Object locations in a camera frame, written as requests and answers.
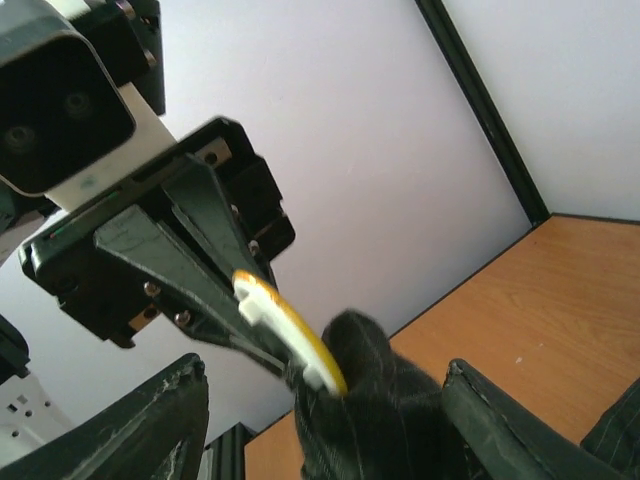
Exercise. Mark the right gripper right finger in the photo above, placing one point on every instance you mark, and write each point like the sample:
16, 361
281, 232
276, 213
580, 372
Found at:
507, 439

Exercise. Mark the black enclosure frame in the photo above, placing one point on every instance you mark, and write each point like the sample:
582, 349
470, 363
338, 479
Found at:
412, 207

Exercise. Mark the dark pinstriped shirt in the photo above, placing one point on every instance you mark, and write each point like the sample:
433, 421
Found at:
391, 424

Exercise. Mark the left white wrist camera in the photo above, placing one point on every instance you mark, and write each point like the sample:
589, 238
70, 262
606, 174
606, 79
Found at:
82, 96

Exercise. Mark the yellow round brooch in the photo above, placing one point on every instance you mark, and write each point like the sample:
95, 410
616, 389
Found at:
260, 304

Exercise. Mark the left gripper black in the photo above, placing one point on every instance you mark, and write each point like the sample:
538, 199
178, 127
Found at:
170, 237

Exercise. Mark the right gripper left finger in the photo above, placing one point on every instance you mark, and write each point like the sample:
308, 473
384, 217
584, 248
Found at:
157, 431

